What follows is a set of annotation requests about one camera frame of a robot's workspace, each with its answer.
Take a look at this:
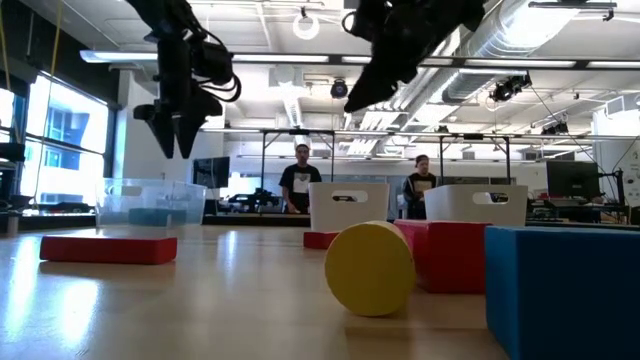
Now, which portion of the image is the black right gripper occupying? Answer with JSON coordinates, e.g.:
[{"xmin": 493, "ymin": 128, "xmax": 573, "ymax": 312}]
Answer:
[{"xmin": 342, "ymin": 0, "xmax": 451, "ymax": 114}]

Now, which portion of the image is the ceiling light strip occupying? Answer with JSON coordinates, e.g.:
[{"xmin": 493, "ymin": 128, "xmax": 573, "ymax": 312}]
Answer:
[
  {"xmin": 342, "ymin": 55, "xmax": 640, "ymax": 70},
  {"xmin": 79, "ymin": 49, "xmax": 331, "ymax": 64}
]

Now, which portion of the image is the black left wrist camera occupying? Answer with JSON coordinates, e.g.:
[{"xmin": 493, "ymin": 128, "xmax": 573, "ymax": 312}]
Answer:
[{"xmin": 192, "ymin": 41, "xmax": 236, "ymax": 87}]

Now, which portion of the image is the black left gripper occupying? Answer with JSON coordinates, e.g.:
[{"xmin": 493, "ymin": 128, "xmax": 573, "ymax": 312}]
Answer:
[{"xmin": 132, "ymin": 36, "xmax": 224, "ymax": 161}]

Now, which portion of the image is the white hanging ring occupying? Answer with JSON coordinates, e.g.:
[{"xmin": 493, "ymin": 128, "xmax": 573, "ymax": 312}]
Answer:
[{"xmin": 292, "ymin": 12, "xmax": 321, "ymax": 41}]

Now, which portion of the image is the white plastic bin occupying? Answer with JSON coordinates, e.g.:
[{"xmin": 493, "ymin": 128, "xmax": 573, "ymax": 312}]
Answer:
[
  {"xmin": 307, "ymin": 181, "xmax": 391, "ymax": 234},
  {"xmin": 423, "ymin": 184, "xmax": 530, "ymax": 228}
]

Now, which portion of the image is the yellow cylinder block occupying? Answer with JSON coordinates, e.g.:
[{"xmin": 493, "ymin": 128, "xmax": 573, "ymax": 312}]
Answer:
[{"xmin": 324, "ymin": 220, "xmax": 417, "ymax": 318}]

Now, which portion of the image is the cluttered desk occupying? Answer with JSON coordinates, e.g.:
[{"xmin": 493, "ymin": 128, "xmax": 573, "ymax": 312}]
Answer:
[{"xmin": 529, "ymin": 197, "xmax": 640, "ymax": 226}]

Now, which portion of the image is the person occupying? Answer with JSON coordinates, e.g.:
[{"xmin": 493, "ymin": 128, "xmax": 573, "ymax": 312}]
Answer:
[
  {"xmin": 278, "ymin": 143, "xmax": 323, "ymax": 215},
  {"xmin": 402, "ymin": 153, "xmax": 438, "ymax": 221}
]

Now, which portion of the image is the bright window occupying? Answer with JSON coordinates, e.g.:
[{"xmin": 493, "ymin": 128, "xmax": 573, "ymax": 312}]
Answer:
[{"xmin": 19, "ymin": 74, "xmax": 110, "ymax": 206}]

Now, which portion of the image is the black track spotlight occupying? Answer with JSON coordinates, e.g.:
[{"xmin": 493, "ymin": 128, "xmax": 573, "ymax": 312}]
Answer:
[{"xmin": 488, "ymin": 73, "xmax": 533, "ymax": 104}]

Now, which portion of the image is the red rectangular block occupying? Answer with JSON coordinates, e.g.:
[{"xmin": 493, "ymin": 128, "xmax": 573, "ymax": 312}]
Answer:
[
  {"xmin": 393, "ymin": 218, "xmax": 493, "ymax": 295},
  {"xmin": 39, "ymin": 235, "xmax": 179, "ymax": 266},
  {"xmin": 302, "ymin": 230, "xmax": 342, "ymax": 251}
]

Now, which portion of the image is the silver ventilation duct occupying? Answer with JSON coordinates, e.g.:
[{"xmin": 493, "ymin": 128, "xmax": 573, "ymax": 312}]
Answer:
[{"xmin": 399, "ymin": 0, "xmax": 584, "ymax": 109}]

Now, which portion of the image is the black ceiling spotlight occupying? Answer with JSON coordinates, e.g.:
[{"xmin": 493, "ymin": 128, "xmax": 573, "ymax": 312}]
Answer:
[{"xmin": 329, "ymin": 78, "xmax": 350, "ymax": 100}]

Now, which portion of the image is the blue cube block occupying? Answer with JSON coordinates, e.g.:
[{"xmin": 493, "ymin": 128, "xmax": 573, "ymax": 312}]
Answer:
[{"xmin": 484, "ymin": 225, "xmax": 640, "ymax": 360}]

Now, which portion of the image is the large black monitor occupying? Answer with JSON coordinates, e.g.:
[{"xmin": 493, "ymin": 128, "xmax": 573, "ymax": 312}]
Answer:
[{"xmin": 545, "ymin": 159, "xmax": 601, "ymax": 200}]

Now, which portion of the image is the yellow hanging strap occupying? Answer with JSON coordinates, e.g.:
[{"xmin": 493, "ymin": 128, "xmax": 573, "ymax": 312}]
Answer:
[{"xmin": 32, "ymin": 0, "xmax": 64, "ymax": 211}]

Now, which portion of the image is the small black monitor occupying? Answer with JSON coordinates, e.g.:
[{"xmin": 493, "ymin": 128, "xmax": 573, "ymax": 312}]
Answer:
[{"xmin": 193, "ymin": 156, "xmax": 231, "ymax": 190}]

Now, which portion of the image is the clear plastic bin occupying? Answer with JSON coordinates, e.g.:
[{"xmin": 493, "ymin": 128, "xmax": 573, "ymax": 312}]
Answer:
[{"xmin": 95, "ymin": 178, "xmax": 208, "ymax": 229}]

